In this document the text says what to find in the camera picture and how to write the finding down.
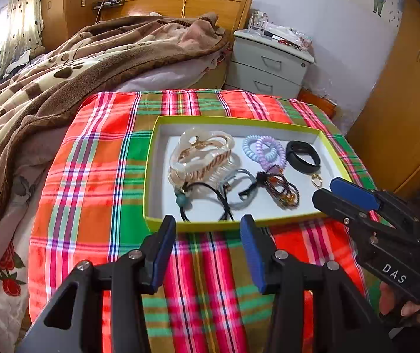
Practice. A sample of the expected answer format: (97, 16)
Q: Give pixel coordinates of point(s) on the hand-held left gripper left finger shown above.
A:
(162, 253)

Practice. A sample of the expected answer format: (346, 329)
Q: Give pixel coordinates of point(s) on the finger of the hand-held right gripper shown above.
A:
(353, 193)
(333, 206)

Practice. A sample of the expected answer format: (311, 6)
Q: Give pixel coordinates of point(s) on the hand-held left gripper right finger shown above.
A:
(254, 253)

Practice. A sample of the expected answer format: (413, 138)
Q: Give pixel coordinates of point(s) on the yellow-green shallow cardboard box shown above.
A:
(162, 176)

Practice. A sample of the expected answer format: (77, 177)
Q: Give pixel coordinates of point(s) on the person's right hand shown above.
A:
(388, 299)

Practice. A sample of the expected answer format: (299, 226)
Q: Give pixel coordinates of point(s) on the red green plaid cloth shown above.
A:
(92, 191)

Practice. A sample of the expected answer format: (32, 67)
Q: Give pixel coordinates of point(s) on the orange cardboard box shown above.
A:
(318, 103)

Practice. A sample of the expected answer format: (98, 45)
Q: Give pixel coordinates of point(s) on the translucent cream hair claw clip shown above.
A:
(184, 154)

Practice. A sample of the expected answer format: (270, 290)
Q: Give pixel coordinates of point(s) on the wooden cabinet door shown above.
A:
(397, 99)

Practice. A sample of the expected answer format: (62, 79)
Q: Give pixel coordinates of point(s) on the grey nightstand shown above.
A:
(268, 66)

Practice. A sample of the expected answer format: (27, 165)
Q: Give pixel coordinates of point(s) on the clutter of small packets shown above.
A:
(290, 36)

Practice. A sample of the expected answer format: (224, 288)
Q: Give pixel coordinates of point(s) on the clear glass cup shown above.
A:
(259, 22)

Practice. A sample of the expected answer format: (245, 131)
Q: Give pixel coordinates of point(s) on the brown paw print blanket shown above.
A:
(66, 73)

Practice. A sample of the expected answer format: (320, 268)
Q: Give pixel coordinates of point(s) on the wooden headboard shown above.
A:
(195, 7)

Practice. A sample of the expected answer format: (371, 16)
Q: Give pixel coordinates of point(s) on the power strip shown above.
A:
(107, 2)

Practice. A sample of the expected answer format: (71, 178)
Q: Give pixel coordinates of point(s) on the wooden wardrobe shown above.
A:
(74, 7)

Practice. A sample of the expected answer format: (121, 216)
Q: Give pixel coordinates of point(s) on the spotted curtain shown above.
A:
(22, 14)

